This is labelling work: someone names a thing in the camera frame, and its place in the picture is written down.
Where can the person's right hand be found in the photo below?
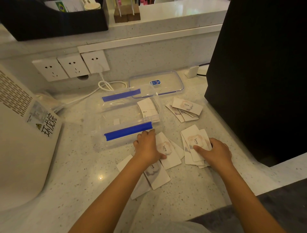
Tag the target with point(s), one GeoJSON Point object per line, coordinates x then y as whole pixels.
{"type": "Point", "coordinates": [218, 156]}

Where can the person's left hand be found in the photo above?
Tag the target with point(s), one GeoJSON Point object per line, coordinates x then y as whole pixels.
{"type": "Point", "coordinates": [146, 148]}

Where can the person's left thumb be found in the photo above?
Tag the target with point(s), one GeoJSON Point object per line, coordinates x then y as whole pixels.
{"type": "Point", "coordinates": [162, 157]}

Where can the person's right thumb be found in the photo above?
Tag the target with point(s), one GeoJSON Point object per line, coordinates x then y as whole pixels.
{"type": "Point", "coordinates": [199, 148]}

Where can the white card with pink print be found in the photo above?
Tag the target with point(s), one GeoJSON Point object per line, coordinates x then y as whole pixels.
{"type": "Point", "coordinates": [123, 164]}
{"type": "Point", "coordinates": [179, 151]}
{"type": "Point", "coordinates": [160, 179]}
{"type": "Point", "coordinates": [171, 158]}
{"type": "Point", "coordinates": [141, 189]}

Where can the pile of white printed cards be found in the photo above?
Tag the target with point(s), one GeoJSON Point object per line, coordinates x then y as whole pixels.
{"type": "Point", "coordinates": [191, 136]}
{"type": "Point", "coordinates": [188, 105]}
{"type": "Point", "coordinates": [146, 106]}

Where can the person's right forearm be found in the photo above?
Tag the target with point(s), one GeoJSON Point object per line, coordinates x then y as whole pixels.
{"type": "Point", "coordinates": [244, 199]}

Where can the person's left forearm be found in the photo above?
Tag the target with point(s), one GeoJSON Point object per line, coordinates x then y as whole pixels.
{"type": "Point", "coordinates": [120, 194]}

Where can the clear container with blue clips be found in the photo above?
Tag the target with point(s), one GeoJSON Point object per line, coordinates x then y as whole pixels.
{"type": "Point", "coordinates": [127, 132]}

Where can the clear plastic container lid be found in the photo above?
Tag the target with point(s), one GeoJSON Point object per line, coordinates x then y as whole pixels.
{"type": "Point", "coordinates": [168, 81]}

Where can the white power adapter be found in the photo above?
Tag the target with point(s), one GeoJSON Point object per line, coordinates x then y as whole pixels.
{"type": "Point", "coordinates": [191, 71]}

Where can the black computer monitor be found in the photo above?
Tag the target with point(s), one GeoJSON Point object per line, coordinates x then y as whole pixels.
{"type": "Point", "coordinates": [259, 76]}

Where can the white appliance with warning label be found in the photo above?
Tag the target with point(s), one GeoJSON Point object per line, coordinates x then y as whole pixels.
{"type": "Point", "coordinates": [21, 148]}

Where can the brown wooden sign block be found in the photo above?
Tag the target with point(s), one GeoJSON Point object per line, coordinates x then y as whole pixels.
{"type": "Point", "coordinates": [120, 14]}
{"type": "Point", "coordinates": [133, 13]}

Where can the black desk organizer tray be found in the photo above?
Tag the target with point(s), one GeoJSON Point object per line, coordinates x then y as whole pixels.
{"type": "Point", "coordinates": [55, 25]}

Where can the white papers with flag print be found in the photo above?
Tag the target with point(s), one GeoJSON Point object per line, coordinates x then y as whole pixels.
{"type": "Point", "coordinates": [64, 5]}

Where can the white wall socket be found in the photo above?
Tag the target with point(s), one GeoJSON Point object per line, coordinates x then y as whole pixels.
{"type": "Point", "coordinates": [49, 69]}
{"type": "Point", "coordinates": [94, 60]}
{"type": "Point", "coordinates": [73, 65]}

